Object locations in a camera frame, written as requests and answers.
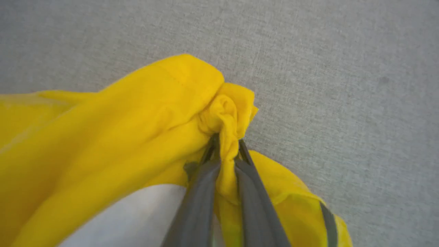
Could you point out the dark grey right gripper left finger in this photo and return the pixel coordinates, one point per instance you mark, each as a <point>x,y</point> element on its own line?
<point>200,199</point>

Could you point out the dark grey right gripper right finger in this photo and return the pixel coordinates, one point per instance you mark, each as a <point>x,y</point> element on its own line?
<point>255,209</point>

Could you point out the yellow cartoon print t-shirt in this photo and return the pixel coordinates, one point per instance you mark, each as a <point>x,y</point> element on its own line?
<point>113,137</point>

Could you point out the grey fabric sofa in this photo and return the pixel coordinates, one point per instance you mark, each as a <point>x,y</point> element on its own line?
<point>325,68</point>

